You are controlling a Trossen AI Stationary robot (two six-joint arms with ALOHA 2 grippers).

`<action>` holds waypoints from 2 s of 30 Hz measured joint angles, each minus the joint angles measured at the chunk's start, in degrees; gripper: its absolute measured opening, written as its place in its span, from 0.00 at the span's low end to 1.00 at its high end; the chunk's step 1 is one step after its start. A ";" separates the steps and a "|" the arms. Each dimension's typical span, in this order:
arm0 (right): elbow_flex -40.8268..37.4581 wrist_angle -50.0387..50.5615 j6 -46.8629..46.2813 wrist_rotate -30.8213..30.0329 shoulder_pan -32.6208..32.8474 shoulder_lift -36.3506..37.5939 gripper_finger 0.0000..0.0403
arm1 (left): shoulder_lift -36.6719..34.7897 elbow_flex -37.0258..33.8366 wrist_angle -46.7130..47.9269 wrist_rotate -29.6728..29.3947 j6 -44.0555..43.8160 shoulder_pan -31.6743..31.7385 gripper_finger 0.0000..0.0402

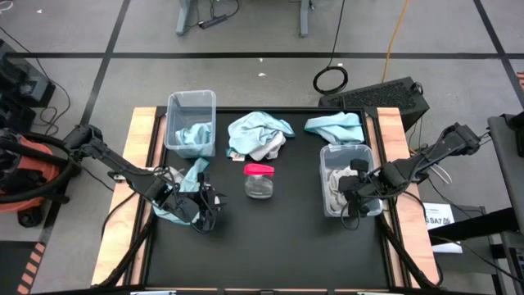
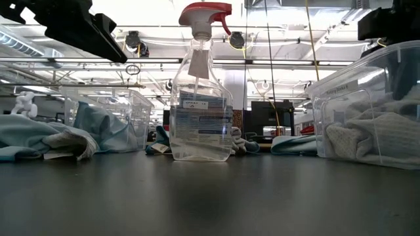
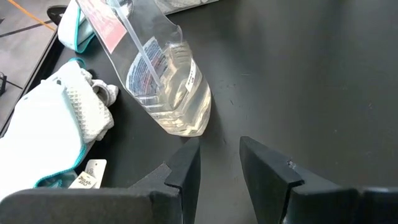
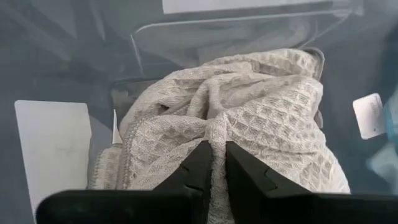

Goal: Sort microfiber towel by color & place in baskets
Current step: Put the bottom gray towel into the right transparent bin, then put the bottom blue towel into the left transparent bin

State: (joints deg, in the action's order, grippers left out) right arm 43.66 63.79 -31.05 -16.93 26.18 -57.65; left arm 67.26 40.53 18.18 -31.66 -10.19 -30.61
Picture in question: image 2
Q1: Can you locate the black ceiling cable reel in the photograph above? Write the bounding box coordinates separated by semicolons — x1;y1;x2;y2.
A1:
125;30;142;50
228;31;246;50

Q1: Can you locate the clear plastic storage bin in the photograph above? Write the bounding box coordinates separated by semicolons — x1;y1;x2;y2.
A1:
60;86;156;153
304;40;420;171

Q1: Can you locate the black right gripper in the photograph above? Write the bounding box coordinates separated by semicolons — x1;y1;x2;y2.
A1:
357;0;420;45

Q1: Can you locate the yellow hanging cable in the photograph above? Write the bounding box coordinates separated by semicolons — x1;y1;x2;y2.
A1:
304;0;320;82

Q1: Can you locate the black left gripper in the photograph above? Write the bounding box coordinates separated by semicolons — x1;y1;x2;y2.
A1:
0;0;129;65

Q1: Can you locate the white paper towel tag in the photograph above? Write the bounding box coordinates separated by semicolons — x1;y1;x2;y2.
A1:
43;150;75;161
150;142;170;154

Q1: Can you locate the grey waffle microfiber towel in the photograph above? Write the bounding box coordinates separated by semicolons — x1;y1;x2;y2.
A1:
346;84;420;124
230;127;247;155
41;128;100;162
324;111;420;167

